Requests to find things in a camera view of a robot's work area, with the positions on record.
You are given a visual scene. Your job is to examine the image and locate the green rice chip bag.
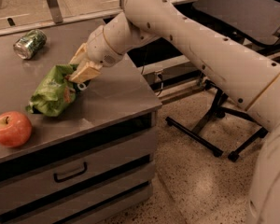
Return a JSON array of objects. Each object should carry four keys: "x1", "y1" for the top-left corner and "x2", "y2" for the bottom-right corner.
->
[{"x1": 26, "y1": 64, "x2": 90, "y2": 117}]

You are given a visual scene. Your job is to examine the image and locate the red apple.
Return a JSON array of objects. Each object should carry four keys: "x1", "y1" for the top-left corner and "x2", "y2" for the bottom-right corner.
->
[{"x1": 0, "y1": 111, "x2": 33, "y2": 147}]

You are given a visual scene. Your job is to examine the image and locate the black tilted stand table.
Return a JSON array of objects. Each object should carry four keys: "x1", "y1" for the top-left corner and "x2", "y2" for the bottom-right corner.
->
[{"x1": 165, "y1": 0, "x2": 280, "y2": 157}]

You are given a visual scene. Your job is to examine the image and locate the grey drawer cabinet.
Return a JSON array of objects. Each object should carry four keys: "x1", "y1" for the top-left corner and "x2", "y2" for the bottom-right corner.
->
[{"x1": 0, "y1": 18, "x2": 163, "y2": 224}]

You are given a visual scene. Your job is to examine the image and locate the green soda can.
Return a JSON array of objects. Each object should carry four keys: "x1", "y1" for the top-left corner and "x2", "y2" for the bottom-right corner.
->
[{"x1": 13, "y1": 29, "x2": 47, "y2": 60}]

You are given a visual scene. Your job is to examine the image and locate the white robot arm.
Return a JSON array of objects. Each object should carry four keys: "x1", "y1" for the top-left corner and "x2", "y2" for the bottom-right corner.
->
[{"x1": 72, "y1": 0, "x2": 280, "y2": 224}]

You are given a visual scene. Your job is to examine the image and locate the grey metal post left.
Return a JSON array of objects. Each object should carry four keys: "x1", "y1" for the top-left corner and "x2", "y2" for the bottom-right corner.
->
[{"x1": 46, "y1": 0, "x2": 63, "y2": 23}]

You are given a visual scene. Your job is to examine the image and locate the black drawer handle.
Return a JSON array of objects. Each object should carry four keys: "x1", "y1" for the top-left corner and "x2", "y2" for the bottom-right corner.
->
[{"x1": 53, "y1": 161, "x2": 88, "y2": 183}]

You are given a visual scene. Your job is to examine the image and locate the black hanging cable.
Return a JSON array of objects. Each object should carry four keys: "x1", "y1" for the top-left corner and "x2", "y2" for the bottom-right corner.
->
[{"x1": 140, "y1": 47, "x2": 150, "y2": 77}]

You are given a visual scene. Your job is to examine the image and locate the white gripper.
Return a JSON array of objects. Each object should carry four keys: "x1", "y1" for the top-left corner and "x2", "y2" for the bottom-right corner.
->
[{"x1": 69, "y1": 25, "x2": 123, "y2": 84}]

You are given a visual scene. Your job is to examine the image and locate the black wheeled chair base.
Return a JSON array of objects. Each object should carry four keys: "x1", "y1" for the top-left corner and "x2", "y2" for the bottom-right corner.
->
[{"x1": 228, "y1": 128, "x2": 268, "y2": 162}]

